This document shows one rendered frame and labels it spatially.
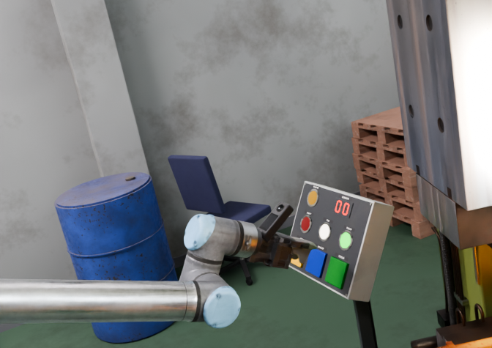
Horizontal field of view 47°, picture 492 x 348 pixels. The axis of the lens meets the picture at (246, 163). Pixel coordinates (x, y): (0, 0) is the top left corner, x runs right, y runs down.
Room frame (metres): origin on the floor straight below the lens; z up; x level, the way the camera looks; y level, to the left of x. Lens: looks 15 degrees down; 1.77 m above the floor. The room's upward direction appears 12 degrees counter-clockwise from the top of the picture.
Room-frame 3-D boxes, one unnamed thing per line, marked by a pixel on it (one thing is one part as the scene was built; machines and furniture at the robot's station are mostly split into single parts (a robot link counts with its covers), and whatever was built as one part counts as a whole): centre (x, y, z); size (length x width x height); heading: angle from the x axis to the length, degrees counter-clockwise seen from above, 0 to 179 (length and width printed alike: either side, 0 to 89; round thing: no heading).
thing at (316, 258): (1.55, -0.15, 1.01); 0.07 x 0.05 x 0.07; 26
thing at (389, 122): (4.13, -1.46, 0.39); 1.09 x 0.77 x 0.77; 110
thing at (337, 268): (1.46, -0.19, 1.01); 0.07 x 0.05 x 0.07; 26
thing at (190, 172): (3.69, 0.19, 0.46); 0.53 x 0.51 x 0.91; 115
